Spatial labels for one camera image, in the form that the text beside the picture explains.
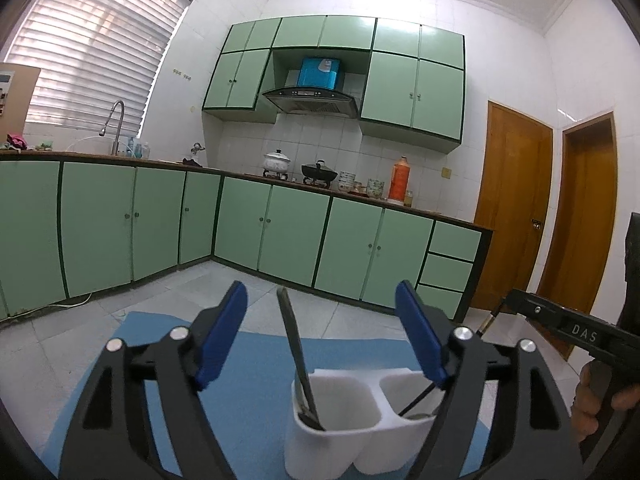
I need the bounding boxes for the white two-part utensil holder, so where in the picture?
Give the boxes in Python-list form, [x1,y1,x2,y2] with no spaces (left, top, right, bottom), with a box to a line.
[285,367,448,478]

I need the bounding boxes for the white window blind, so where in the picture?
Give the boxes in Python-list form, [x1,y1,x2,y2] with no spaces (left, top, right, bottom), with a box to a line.
[0,0,195,138]

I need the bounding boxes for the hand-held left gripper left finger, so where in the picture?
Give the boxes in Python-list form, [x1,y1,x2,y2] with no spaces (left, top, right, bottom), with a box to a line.
[59,281,249,480]

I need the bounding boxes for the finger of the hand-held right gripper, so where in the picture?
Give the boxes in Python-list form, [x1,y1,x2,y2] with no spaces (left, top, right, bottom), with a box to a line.
[499,288,552,329]

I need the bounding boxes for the black range hood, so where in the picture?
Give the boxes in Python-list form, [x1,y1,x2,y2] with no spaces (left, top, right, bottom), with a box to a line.
[261,86,360,120]

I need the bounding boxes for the orange thermos flask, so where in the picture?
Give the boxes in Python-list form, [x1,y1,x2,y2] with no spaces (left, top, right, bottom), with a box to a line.
[388,156,411,206]

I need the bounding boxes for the white floor cable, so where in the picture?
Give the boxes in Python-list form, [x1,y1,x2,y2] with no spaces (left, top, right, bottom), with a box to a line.
[7,291,94,318]

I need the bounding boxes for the metal kitchen faucet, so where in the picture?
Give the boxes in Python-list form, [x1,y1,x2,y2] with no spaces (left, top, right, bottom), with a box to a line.
[98,100,126,157]

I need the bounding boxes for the dark blue chopstick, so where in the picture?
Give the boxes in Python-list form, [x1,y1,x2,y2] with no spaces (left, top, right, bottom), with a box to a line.
[400,302,503,418]

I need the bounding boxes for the white cooking pot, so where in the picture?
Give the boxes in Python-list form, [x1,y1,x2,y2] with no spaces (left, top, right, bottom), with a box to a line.
[261,149,292,180]

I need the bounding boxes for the green wall cabinets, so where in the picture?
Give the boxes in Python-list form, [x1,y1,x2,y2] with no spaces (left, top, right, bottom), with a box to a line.
[201,15,467,155]

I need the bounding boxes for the blue box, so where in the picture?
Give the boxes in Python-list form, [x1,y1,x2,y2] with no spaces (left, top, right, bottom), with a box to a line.
[296,57,346,90]

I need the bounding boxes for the green base cabinets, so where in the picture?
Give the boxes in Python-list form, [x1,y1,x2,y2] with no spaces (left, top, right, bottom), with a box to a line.
[0,150,495,322]

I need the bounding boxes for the blue table cloth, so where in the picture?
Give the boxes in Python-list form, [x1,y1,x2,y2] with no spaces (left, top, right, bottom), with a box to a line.
[37,310,493,480]

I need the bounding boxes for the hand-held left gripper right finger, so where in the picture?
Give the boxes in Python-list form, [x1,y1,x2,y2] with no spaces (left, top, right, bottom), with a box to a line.
[395,281,586,480]

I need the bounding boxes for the closed wooden door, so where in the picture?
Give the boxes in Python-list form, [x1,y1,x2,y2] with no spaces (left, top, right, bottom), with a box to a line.
[472,100,555,313]

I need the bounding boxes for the brown cardboard box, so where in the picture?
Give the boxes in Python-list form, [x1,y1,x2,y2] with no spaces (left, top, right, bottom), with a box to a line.
[0,62,42,121]

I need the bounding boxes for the black wok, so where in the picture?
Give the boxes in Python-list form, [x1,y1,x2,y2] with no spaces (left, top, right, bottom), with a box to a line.
[301,159,338,187]

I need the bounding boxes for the wooden door in frame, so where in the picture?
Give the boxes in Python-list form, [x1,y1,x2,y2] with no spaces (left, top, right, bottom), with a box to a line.
[536,111,617,362]

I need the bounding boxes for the person's right hand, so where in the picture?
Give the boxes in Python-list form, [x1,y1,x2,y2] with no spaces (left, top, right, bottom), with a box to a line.
[570,360,640,443]

